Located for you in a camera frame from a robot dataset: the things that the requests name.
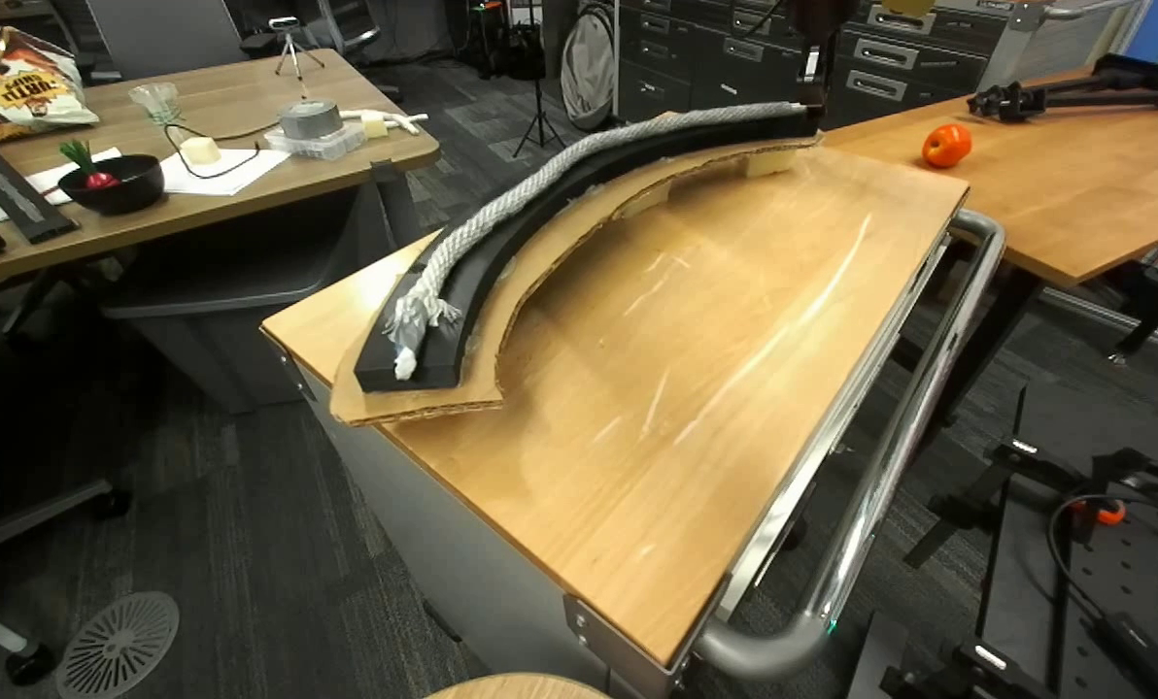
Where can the black curved foam track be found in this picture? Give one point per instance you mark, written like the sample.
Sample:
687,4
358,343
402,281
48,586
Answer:
426,323

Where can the grey drawer cabinet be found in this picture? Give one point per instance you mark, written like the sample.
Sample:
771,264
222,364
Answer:
889,55

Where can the round wooden stool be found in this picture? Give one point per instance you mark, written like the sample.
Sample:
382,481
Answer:
517,684

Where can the grey tape roll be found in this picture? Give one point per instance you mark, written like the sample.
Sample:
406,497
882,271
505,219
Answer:
310,121

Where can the small tripod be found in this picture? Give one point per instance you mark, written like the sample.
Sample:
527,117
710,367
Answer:
294,50

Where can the white paper sheet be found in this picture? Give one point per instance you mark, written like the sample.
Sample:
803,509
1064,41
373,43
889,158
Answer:
216,174

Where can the orange fruit toy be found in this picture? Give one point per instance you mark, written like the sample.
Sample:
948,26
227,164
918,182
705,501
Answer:
946,145

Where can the black bowl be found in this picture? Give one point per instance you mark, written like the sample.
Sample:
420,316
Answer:
119,183

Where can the black keyboard bar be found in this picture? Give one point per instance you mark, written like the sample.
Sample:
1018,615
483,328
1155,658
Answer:
30,213

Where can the black tripod on table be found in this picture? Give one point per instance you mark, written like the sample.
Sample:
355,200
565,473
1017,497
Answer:
1114,81

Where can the snack chip bag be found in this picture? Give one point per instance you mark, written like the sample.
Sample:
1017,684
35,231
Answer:
39,86

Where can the chair base with wheels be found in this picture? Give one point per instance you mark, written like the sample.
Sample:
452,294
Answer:
30,593

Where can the metal cart handle bar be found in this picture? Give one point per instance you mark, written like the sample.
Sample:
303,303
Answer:
803,639

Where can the orange clamp handle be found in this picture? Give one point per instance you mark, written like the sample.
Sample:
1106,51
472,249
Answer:
1101,514

